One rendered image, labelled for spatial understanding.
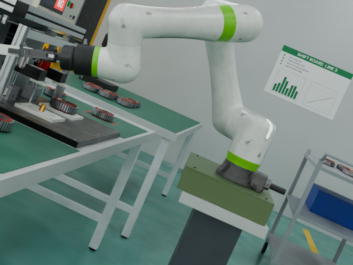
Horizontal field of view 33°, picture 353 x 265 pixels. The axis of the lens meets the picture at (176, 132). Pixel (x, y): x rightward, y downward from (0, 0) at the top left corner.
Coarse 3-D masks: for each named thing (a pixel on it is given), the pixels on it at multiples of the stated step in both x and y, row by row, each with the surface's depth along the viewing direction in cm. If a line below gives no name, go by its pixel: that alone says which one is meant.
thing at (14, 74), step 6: (30, 66) 215; (36, 66) 220; (18, 72) 215; (24, 72) 215; (30, 72) 215; (36, 72) 214; (42, 72) 216; (12, 78) 219; (30, 78) 215; (36, 78) 214; (42, 78) 218; (42, 84) 215; (48, 84) 220
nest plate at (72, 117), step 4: (40, 104) 236; (48, 104) 241; (48, 108) 235; (52, 108) 235; (56, 112) 235; (60, 112) 235; (64, 112) 239; (64, 116) 235; (68, 116) 234; (72, 116) 238; (76, 116) 242; (80, 116) 247; (72, 120) 235
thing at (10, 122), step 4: (0, 116) 179; (4, 116) 179; (8, 116) 180; (0, 120) 172; (4, 120) 173; (8, 120) 174; (12, 120) 176; (0, 124) 172; (4, 124) 172; (8, 124) 174; (12, 124) 176; (0, 128) 172; (4, 128) 173; (8, 128) 175
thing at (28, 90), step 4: (28, 84) 241; (24, 88) 240; (28, 88) 240; (32, 88) 240; (36, 88) 239; (40, 88) 244; (24, 92) 240; (28, 92) 240; (32, 92) 240; (36, 92) 241; (40, 92) 246; (24, 96) 240; (28, 96) 240; (36, 96) 243; (36, 100) 245
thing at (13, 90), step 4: (8, 84) 216; (12, 84) 221; (8, 88) 216; (12, 88) 216; (16, 88) 220; (8, 92) 216; (12, 92) 217; (16, 92) 221; (4, 96) 216; (8, 96) 216; (12, 96) 219; (16, 96) 223
